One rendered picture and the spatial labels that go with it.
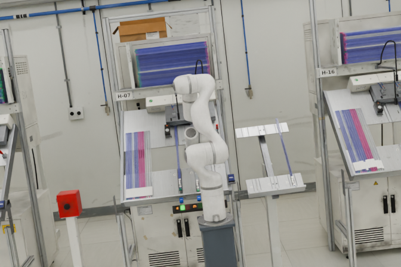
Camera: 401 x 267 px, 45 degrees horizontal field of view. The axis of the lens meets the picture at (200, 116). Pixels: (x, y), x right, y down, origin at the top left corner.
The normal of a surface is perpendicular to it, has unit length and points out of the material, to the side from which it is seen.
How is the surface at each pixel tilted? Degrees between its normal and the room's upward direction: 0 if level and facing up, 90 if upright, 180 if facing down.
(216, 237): 90
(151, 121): 47
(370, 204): 90
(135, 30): 80
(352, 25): 90
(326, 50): 90
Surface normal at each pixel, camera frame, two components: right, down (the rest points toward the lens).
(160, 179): -0.07, -0.57
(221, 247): 0.09, 0.13
